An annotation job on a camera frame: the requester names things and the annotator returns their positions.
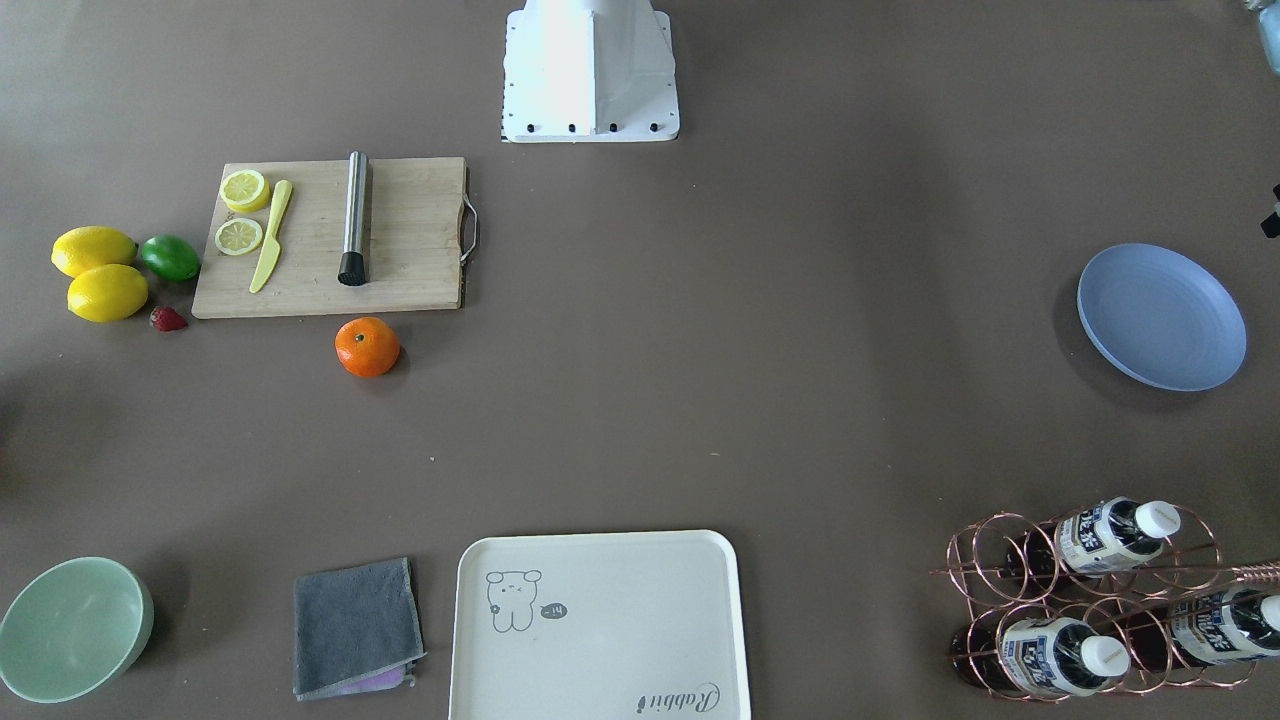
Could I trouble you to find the copper wire bottle rack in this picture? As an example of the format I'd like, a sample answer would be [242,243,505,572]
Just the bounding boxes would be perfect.
[941,507,1277,705]

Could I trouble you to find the tea bottle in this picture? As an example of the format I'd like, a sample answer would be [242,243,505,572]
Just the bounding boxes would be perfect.
[1117,585,1279,671]
[948,618,1132,700]
[1000,497,1181,591]

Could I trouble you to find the green lime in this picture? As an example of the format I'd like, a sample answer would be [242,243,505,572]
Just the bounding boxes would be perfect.
[140,234,201,282]

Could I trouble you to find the steel muddler black tip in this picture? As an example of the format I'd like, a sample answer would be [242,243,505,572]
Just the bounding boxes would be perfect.
[337,151,369,287]

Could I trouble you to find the lemon half near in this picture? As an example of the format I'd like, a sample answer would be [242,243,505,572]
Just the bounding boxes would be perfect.
[212,217,265,258]

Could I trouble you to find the red strawberry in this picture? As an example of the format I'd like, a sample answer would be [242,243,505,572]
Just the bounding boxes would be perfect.
[148,306,189,333]

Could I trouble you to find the yellow lemon near strawberry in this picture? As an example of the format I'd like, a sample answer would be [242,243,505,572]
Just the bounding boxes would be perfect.
[67,264,148,323]

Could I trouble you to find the cream rabbit tray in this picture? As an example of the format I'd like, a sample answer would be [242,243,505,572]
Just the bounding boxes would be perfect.
[448,529,753,719]

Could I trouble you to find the green bowl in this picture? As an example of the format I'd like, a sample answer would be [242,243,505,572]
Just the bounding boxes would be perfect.
[1,557,154,705]

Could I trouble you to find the yellow plastic knife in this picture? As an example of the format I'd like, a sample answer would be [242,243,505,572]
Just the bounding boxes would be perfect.
[250,179,294,293]

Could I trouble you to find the tea bottle top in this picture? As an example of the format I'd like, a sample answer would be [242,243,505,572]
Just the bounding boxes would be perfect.
[1000,497,1181,591]

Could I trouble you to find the blue plate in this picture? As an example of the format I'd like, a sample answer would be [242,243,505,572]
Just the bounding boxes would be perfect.
[1076,243,1248,392]

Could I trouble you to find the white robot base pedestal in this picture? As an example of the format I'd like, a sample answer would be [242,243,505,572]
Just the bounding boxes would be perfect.
[500,1,681,143]

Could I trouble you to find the grey folded cloth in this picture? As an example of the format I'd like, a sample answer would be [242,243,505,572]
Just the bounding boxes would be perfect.
[293,557,426,702]

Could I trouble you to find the orange mandarin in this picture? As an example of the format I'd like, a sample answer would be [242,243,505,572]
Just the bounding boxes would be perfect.
[334,316,401,378]

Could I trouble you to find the wooden cutting board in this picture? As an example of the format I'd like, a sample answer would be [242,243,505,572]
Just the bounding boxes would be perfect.
[192,158,468,319]

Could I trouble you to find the yellow lemon outer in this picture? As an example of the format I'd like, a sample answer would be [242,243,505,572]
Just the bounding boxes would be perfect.
[50,225,138,278]

